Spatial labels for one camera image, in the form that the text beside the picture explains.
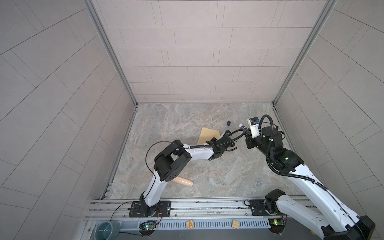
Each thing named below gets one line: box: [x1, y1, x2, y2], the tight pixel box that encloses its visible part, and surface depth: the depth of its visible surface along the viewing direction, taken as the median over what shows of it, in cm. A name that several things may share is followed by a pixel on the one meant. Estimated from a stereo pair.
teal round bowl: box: [94, 220, 120, 240], surface depth 63 cm
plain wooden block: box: [232, 219, 240, 230], surface depth 68 cm
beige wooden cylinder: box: [173, 176, 194, 187], surface depth 80 cm
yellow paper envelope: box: [197, 127, 221, 145], surface depth 101 cm
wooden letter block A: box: [187, 220, 194, 230], surface depth 68 cm
